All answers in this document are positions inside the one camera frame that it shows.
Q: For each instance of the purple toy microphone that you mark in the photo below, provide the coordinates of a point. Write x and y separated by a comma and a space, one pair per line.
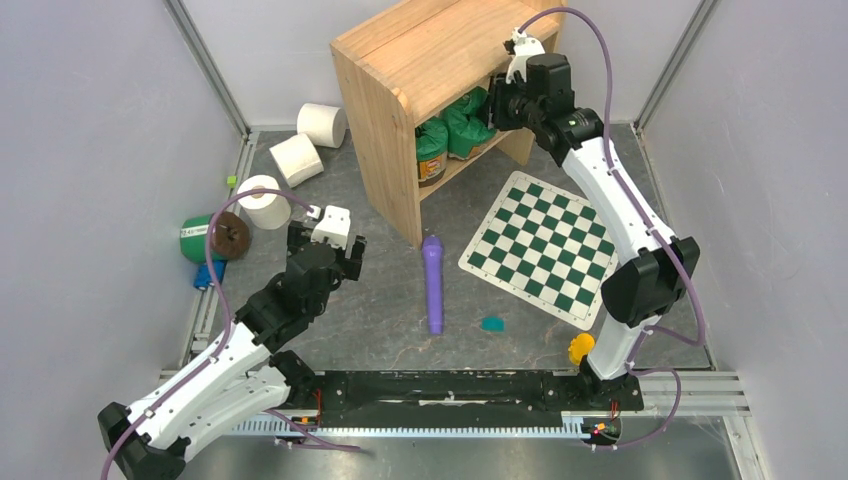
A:
432, 255

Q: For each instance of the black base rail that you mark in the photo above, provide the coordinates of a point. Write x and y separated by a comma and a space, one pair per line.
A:
456, 399

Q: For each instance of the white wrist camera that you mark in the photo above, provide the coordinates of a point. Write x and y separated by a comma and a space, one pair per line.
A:
330, 225
521, 47

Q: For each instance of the white toilet roll front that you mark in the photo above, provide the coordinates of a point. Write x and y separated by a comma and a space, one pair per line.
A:
267, 211

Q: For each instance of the white toilet roll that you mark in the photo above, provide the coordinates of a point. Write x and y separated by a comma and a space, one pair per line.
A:
297, 159
267, 211
324, 125

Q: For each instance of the teal small block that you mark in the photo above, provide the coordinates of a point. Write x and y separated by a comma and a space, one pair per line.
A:
493, 324

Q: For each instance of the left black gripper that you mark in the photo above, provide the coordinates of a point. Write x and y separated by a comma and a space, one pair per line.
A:
348, 267

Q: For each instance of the green white chessboard mat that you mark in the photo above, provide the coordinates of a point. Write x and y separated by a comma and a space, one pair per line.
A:
546, 246

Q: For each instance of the blue toy car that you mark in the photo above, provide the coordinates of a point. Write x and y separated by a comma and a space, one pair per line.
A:
203, 279

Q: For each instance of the white toilet roll back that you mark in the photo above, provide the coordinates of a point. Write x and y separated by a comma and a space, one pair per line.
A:
324, 125

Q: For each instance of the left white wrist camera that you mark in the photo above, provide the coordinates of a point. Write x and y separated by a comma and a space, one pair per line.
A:
330, 225

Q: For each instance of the green roll orange label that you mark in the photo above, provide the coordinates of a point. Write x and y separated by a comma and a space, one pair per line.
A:
467, 133

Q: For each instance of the white toilet roll middle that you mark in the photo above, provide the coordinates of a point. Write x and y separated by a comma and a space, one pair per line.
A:
297, 159

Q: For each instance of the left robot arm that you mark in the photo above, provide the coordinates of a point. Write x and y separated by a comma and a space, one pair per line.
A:
244, 372

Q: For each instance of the yellow toy piece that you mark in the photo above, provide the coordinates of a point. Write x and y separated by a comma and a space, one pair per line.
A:
579, 347

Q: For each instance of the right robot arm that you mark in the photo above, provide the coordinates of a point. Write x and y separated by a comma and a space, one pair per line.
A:
654, 262

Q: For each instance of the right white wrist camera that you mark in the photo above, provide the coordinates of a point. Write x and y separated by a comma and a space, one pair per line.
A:
521, 47

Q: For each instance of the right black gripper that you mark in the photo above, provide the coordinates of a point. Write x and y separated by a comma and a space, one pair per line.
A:
501, 105

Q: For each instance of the wooden shelf unit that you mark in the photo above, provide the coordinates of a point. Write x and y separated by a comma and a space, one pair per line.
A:
403, 67

